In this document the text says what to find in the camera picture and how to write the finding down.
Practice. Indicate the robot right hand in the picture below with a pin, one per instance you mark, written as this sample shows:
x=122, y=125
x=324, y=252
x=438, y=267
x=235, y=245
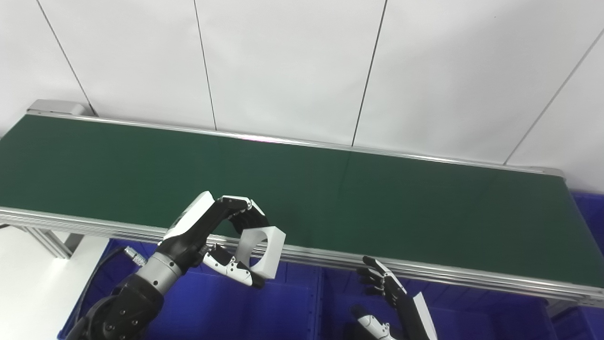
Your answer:
x=410, y=316

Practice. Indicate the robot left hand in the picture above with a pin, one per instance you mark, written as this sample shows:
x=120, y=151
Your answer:
x=191, y=231

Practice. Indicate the white square part with hole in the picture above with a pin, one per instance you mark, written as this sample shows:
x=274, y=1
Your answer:
x=276, y=250

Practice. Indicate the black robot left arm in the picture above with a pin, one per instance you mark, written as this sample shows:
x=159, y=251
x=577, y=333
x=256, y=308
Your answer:
x=132, y=302

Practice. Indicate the green conveyor belt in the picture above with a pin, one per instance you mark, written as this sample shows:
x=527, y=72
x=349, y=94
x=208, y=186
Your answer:
x=377, y=203
x=472, y=276

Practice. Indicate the blue plastic bin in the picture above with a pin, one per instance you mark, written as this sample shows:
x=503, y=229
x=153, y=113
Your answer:
x=486, y=316
x=212, y=311
x=590, y=212

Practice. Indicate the aluminium conveyor leg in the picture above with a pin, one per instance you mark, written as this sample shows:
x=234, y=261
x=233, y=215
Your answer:
x=52, y=243

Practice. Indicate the grey conveyor end housing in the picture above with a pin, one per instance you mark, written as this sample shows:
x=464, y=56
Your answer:
x=56, y=107

